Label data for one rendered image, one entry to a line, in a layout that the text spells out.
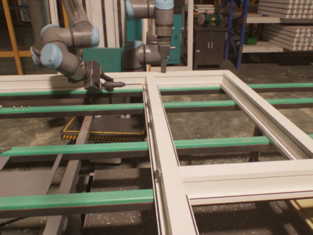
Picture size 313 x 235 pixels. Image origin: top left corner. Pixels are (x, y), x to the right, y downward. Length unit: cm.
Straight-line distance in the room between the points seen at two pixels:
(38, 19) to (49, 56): 75
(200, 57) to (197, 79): 352
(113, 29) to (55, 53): 116
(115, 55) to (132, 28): 287
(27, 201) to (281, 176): 63
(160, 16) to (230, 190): 90
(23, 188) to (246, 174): 58
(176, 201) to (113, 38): 175
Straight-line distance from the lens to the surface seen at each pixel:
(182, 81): 143
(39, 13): 178
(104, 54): 213
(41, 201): 73
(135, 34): 498
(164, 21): 133
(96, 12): 219
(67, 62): 109
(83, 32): 119
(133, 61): 194
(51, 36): 116
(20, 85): 152
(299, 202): 113
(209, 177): 66
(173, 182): 62
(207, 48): 495
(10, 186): 83
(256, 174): 69
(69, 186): 82
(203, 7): 660
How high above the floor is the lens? 133
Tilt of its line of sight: 26 degrees down
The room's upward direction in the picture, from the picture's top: straight up
